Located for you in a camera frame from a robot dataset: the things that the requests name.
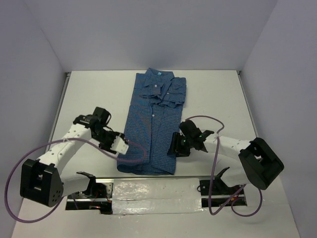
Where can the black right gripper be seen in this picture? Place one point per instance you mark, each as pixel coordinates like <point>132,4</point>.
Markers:
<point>182,152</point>

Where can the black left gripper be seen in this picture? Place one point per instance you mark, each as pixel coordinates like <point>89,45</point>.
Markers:
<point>107,147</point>

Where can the blue checked long sleeve shirt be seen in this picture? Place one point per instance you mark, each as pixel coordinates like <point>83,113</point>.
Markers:
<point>155,113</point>

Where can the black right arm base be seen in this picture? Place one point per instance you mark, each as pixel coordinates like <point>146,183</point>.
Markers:
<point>220,193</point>

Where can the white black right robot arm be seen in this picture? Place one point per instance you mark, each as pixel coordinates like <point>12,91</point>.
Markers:
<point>260,166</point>

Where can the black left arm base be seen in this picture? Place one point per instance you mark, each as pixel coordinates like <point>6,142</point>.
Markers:
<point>99,199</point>

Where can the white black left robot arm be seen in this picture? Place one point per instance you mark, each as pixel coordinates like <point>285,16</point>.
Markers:
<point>42,180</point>

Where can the silver tape patch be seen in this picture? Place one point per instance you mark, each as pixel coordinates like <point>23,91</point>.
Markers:
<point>156,196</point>

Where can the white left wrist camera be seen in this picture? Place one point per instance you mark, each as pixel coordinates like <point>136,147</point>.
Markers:
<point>119,145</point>

